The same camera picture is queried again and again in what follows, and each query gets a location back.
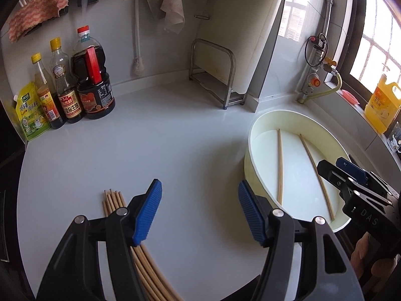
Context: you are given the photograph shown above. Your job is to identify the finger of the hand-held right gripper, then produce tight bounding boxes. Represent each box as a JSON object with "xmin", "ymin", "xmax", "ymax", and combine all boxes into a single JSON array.
[
  {"xmin": 316, "ymin": 159, "xmax": 355, "ymax": 192},
  {"xmin": 335, "ymin": 157, "xmax": 369, "ymax": 185}
]

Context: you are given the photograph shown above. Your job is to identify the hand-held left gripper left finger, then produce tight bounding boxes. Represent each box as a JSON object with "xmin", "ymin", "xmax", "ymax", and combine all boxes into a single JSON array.
[{"xmin": 37, "ymin": 179, "xmax": 163, "ymax": 301}]

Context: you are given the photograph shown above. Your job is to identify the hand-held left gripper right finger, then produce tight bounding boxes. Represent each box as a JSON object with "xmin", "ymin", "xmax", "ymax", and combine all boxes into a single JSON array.
[{"xmin": 237, "ymin": 180, "xmax": 364, "ymax": 301}]

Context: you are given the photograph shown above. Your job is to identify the bundle of bamboo chopsticks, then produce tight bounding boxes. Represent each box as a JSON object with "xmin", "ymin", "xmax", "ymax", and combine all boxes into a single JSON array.
[{"xmin": 102, "ymin": 189, "xmax": 184, "ymax": 301}]

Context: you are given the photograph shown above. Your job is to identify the cream round plastic basin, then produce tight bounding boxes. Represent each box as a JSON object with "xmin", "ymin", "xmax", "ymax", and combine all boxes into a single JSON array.
[{"xmin": 244, "ymin": 109, "xmax": 353, "ymax": 233}]

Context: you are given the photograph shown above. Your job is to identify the person's right hand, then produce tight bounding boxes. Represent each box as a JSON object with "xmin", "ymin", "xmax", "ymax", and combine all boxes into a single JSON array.
[{"xmin": 350, "ymin": 235, "xmax": 398, "ymax": 292}]

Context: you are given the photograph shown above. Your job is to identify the clear printed container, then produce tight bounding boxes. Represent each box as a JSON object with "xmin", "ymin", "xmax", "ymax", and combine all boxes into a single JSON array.
[{"xmin": 387, "ymin": 125, "xmax": 401, "ymax": 154}]

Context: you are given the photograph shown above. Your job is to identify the yellow cooking oil jug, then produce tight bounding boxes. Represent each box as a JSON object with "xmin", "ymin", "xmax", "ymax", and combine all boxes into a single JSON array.
[{"xmin": 364, "ymin": 66, "xmax": 401, "ymax": 134}]

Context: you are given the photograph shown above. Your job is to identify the pink soap dish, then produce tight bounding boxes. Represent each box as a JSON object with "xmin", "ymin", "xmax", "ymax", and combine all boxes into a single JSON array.
[{"xmin": 341, "ymin": 89, "xmax": 361, "ymax": 105}]

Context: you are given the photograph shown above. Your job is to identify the gas regulator with orange knob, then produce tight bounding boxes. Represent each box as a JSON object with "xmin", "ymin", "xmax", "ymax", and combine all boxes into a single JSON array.
[{"xmin": 301, "ymin": 70, "xmax": 322, "ymax": 101}]

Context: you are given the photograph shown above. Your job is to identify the barred kitchen window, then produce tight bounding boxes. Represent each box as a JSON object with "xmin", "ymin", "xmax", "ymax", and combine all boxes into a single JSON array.
[{"xmin": 340, "ymin": 0, "xmax": 401, "ymax": 98}]

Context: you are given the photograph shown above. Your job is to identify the large red-capped soy sauce jug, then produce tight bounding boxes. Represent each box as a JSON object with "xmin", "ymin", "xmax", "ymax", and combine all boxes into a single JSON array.
[{"xmin": 70, "ymin": 27, "xmax": 116, "ymax": 120}]

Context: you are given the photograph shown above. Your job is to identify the clear yellow-capped soy sauce bottle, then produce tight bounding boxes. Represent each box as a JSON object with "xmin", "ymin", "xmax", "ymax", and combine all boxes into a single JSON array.
[{"xmin": 49, "ymin": 37, "xmax": 84, "ymax": 123}]

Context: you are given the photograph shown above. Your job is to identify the small yellow-capped vinegar bottle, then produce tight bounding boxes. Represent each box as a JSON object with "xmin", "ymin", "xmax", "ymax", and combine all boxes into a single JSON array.
[{"xmin": 31, "ymin": 53, "xmax": 66, "ymax": 130}]

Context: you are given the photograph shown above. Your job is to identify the metal cutting board rack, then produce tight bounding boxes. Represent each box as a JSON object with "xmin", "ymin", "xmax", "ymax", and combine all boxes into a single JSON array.
[{"xmin": 189, "ymin": 38, "xmax": 246, "ymax": 110}]

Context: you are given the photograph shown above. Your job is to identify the yellow green seasoning pouch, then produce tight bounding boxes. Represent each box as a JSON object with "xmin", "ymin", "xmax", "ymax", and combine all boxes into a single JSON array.
[{"xmin": 13, "ymin": 82, "xmax": 51, "ymax": 141}]

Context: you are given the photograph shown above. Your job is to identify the metal gas pipe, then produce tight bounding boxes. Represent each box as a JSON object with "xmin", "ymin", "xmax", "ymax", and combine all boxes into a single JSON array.
[{"xmin": 323, "ymin": 0, "xmax": 334, "ymax": 38}]

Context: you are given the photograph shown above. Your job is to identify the white cutting board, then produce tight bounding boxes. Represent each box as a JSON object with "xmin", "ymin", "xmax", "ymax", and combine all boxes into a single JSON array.
[{"xmin": 197, "ymin": 0, "xmax": 296, "ymax": 96}]

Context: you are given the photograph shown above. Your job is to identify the beige hanging rag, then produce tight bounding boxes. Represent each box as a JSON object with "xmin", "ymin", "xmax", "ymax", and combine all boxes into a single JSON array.
[{"xmin": 142, "ymin": 0, "xmax": 185, "ymax": 34}]

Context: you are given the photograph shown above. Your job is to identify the pink patterned dish cloth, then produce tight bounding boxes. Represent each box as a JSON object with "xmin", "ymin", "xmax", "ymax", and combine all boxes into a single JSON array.
[{"xmin": 8, "ymin": 0, "xmax": 69, "ymax": 43}]

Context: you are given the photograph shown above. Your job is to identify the yellow gas hose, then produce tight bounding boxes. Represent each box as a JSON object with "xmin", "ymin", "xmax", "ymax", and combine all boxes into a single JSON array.
[{"xmin": 297, "ymin": 72, "xmax": 343, "ymax": 104}]

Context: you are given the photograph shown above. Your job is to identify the white long-handled dish brush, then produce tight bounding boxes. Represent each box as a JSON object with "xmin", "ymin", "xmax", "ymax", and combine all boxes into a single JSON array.
[{"xmin": 131, "ymin": 0, "xmax": 146, "ymax": 76}]

